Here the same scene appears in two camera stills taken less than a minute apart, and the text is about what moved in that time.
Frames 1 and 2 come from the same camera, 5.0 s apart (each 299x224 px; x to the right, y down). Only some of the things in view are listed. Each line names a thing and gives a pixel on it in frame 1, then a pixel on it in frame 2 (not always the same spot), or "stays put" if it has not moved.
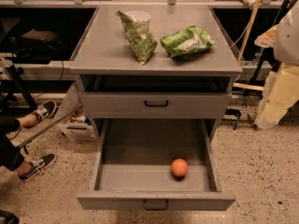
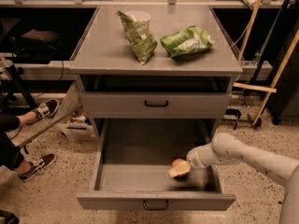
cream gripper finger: (280, 91) → (197, 158)
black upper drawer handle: (156, 105) stays put
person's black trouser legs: (11, 156) stays put
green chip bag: (192, 40) stays put
